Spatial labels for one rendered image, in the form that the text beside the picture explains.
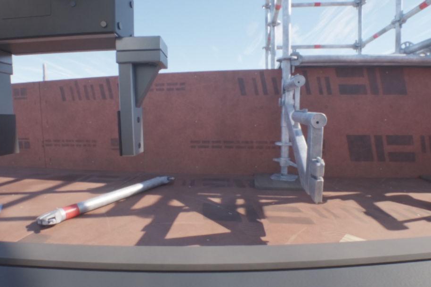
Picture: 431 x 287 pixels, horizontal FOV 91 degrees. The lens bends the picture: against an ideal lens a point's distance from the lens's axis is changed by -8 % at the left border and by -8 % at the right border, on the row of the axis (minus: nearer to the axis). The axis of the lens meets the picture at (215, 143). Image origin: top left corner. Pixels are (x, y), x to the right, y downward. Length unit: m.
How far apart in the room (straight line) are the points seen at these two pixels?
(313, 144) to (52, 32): 0.72
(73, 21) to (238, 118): 1.36
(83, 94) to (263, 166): 1.41
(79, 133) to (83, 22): 1.78
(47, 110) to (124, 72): 1.98
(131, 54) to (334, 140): 1.50
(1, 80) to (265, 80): 1.40
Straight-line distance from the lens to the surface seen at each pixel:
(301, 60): 1.46
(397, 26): 2.61
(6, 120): 0.29
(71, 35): 0.23
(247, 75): 1.54
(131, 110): 0.21
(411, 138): 1.85
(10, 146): 0.29
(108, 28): 0.22
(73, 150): 2.04
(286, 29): 1.50
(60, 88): 2.09
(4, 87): 0.30
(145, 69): 0.22
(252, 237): 0.80
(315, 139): 0.80
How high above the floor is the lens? 0.39
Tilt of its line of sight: 6 degrees down
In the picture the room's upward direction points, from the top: straight up
